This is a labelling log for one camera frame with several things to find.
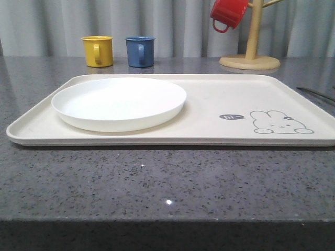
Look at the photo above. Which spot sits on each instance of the white round plate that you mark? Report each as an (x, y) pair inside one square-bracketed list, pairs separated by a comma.
[(119, 104)]

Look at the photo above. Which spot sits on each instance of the stainless steel fork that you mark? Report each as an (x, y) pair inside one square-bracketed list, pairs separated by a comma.
[(314, 94)]

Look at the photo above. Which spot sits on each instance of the blue enamel mug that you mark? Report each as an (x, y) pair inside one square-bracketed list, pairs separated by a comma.
[(140, 51)]

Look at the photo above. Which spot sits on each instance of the yellow enamel mug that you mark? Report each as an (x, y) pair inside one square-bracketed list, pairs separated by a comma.
[(98, 51)]

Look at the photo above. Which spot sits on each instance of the wooden mug tree stand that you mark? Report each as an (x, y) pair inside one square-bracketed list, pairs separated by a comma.
[(250, 60)]

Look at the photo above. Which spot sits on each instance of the red enamel mug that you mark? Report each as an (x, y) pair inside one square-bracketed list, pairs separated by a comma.
[(228, 12)]

